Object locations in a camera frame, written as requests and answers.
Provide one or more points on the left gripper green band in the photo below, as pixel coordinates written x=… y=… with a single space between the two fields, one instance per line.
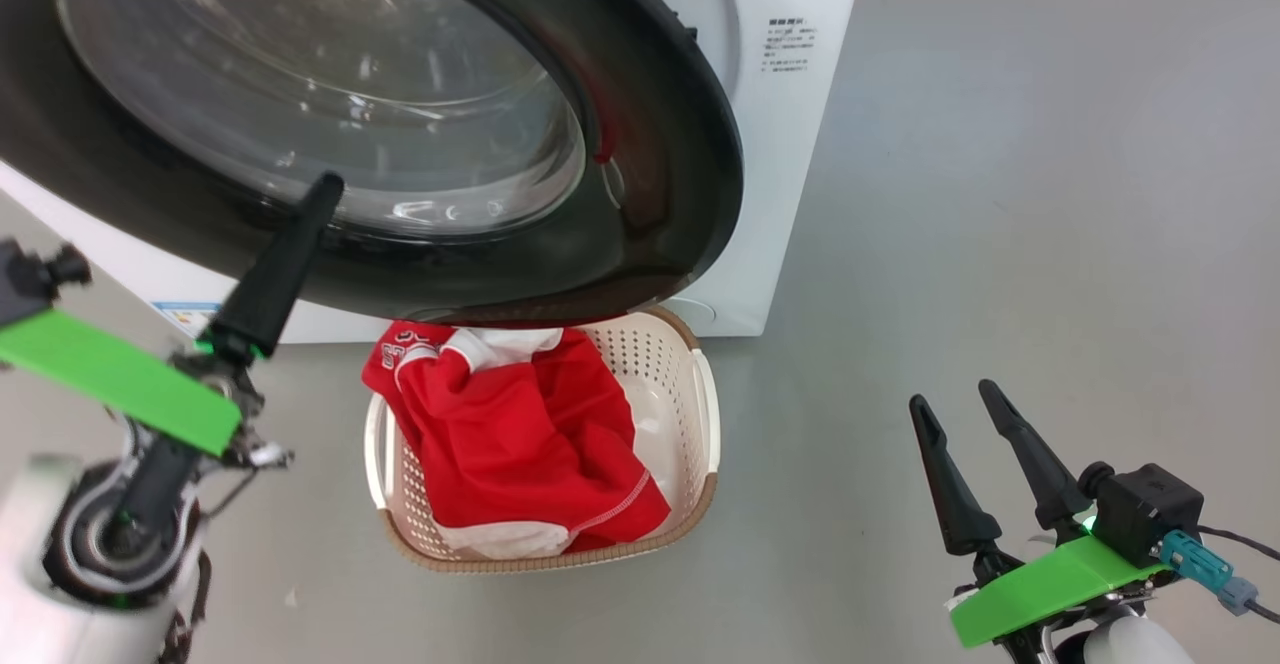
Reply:
x=120 y=384

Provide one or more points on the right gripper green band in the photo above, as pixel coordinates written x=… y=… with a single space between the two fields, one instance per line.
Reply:
x=1040 y=589

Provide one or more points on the red and white garment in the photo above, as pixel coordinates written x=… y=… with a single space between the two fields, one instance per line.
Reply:
x=520 y=444

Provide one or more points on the black glass washer door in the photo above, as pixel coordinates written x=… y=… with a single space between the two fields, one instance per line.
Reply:
x=650 y=194

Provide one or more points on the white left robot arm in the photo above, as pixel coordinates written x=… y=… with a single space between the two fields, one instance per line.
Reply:
x=60 y=594

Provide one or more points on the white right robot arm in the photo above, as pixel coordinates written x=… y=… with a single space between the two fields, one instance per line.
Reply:
x=1135 y=644

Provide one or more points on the cream basket with brown rim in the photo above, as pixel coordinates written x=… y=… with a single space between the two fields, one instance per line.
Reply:
x=690 y=414

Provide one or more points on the white washing machine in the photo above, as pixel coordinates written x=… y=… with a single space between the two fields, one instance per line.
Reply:
x=800 y=194

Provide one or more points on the blue energy label sticker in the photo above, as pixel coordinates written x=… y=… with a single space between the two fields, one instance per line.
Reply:
x=185 y=319

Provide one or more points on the round white filter cover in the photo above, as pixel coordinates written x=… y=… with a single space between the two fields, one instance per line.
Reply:
x=695 y=309

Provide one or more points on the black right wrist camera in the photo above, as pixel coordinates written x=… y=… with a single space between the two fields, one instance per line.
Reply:
x=1150 y=509

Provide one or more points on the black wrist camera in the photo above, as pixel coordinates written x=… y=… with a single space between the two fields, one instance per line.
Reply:
x=30 y=279
x=1150 y=509

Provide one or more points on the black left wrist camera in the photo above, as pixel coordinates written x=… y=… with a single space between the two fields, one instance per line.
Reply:
x=30 y=279

